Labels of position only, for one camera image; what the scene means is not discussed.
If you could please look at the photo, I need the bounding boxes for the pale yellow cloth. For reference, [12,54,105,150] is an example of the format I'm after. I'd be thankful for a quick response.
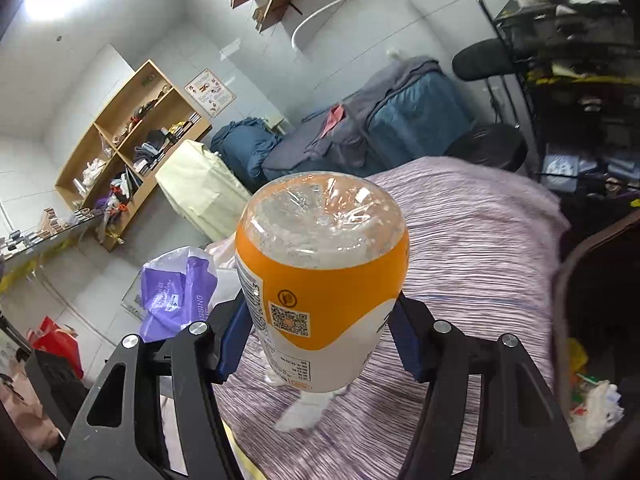
[155,139,253,251]

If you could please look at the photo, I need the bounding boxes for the white crumpled wrapper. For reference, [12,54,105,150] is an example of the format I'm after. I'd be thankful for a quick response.
[275,390,342,434]

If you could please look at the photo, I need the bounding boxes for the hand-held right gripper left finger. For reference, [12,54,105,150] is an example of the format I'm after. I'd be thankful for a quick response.
[57,292,253,480]

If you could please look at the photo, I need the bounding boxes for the wall poster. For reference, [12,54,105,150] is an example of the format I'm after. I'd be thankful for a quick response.
[184,68,236,119]

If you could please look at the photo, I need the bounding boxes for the purple plastic bag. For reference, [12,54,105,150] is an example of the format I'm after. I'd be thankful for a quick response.
[139,246,219,343]

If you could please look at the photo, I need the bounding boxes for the brown trash bin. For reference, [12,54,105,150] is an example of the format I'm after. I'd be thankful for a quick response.
[550,205,640,480]

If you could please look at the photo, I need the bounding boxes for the white gooseneck lamp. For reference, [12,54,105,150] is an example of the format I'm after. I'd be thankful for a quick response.
[291,0,382,51]

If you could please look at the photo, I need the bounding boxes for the pink cloth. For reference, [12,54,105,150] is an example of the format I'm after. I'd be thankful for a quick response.
[320,104,347,137]

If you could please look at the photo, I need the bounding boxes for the red paper bag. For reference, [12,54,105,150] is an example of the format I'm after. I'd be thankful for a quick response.
[27,316,85,381]

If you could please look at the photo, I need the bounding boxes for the black round stool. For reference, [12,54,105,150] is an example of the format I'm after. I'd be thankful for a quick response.
[444,124,529,174]

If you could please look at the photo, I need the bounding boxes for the yellow wrapper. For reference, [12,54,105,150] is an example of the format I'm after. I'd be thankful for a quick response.
[567,338,590,376]

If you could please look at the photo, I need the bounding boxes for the wooden wall cabinet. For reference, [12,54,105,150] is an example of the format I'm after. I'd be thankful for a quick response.
[54,59,213,252]

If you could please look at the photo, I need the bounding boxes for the blue bedding pile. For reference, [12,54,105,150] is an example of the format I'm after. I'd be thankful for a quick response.
[210,117,281,194]

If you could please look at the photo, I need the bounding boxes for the black bag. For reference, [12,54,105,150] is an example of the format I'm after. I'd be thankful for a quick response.
[25,350,92,442]

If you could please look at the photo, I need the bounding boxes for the black trolley cart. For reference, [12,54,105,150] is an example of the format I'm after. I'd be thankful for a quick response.
[475,0,640,211]

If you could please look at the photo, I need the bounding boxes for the orange label plastic bottle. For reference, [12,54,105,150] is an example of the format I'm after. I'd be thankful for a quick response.
[235,172,411,394]

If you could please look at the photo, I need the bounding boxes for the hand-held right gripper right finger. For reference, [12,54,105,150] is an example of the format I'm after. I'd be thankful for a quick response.
[387,295,586,480]

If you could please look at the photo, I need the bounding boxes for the grey blanket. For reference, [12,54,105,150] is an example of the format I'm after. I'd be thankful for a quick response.
[300,57,441,169]

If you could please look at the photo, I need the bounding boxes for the row of small boxes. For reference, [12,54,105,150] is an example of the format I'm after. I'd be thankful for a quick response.
[0,205,98,263]

